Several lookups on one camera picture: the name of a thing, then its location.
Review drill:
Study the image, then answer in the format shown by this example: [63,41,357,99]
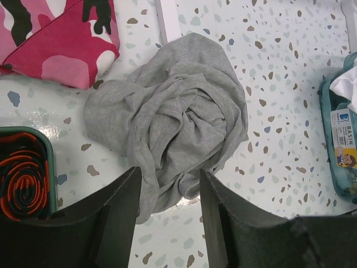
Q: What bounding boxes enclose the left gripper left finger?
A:
[1,167,142,267]

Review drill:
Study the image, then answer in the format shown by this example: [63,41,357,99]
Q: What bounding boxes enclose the centre rack pole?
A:
[155,0,181,45]

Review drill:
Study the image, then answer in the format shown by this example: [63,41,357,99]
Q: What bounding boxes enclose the grey tank top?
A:
[83,33,248,224]

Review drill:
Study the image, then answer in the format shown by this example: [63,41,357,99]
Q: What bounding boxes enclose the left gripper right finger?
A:
[200,169,356,267]

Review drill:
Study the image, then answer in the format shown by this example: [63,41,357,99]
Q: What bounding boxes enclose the pink camouflage garment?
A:
[1,0,120,90]

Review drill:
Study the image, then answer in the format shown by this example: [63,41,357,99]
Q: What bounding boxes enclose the rack pole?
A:
[341,0,356,53]
[155,0,181,45]

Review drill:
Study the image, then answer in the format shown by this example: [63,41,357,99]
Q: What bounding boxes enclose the green compartment tray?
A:
[0,126,58,221]

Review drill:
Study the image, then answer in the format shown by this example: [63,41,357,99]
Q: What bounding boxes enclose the white clothes in basin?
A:
[330,66,356,113]

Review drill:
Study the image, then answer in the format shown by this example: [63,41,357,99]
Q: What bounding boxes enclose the teal plastic basin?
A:
[319,52,356,204]

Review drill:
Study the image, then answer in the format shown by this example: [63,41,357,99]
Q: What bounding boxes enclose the right rack pole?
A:
[341,0,356,53]

